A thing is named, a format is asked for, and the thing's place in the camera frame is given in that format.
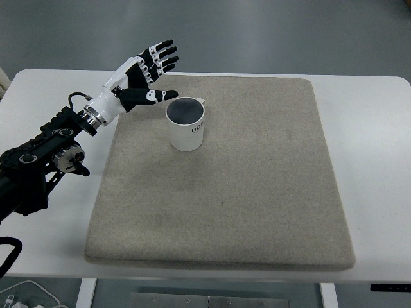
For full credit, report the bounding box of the white cable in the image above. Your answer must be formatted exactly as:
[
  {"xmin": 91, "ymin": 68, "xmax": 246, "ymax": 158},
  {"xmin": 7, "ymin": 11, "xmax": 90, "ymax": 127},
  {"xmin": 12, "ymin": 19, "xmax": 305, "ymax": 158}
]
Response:
[{"xmin": 0, "ymin": 280, "xmax": 64, "ymax": 308}]

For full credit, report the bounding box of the beige fabric mat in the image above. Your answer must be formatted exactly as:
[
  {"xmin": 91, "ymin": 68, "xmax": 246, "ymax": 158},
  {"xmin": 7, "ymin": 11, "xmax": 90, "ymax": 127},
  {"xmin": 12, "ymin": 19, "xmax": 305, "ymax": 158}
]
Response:
[{"xmin": 83, "ymin": 74, "xmax": 356, "ymax": 273}]

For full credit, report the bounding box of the black table control panel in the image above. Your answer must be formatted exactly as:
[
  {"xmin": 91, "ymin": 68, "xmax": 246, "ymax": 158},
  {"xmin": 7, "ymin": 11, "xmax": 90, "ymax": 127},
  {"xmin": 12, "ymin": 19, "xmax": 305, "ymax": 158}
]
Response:
[{"xmin": 369, "ymin": 283, "xmax": 411, "ymax": 293}]

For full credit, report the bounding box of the white and black hand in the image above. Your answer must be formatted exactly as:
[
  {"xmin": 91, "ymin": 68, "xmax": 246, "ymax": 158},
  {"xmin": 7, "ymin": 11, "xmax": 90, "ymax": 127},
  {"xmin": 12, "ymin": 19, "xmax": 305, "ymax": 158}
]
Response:
[{"xmin": 85, "ymin": 38, "xmax": 179, "ymax": 125}]

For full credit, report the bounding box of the white table leg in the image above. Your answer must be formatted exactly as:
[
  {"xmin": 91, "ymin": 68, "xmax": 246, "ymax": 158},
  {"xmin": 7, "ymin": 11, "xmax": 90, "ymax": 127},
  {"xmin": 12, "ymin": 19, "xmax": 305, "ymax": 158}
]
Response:
[
  {"xmin": 320, "ymin": 282, "xmax": 338, "ymax": 308},
  {"xmin": 76, "ymin": 278, "xmax": 97, "ymax": 308}
]

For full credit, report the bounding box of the white cup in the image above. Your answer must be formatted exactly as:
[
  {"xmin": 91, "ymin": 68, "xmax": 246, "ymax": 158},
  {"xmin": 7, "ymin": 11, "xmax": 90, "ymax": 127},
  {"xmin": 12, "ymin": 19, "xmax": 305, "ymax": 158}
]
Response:
[{"xmin": 165, "ymin": 95, "xmax": 206, "ymax": 152}]

